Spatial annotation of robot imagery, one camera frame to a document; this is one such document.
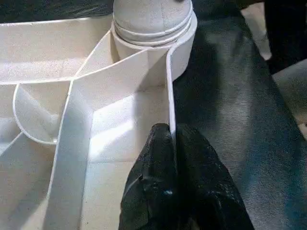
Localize white plastic table top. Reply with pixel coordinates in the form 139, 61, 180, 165
0, 11, 199, 230

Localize black work mat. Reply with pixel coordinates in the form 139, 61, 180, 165
0, 0, 307, 230

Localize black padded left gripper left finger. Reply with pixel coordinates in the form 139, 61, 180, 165
118, 123, 180, 230

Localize white plastic table leg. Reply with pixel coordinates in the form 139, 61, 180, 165
111, 0, 194, 45

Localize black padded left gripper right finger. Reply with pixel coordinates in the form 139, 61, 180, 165
175, 124, 256, 230

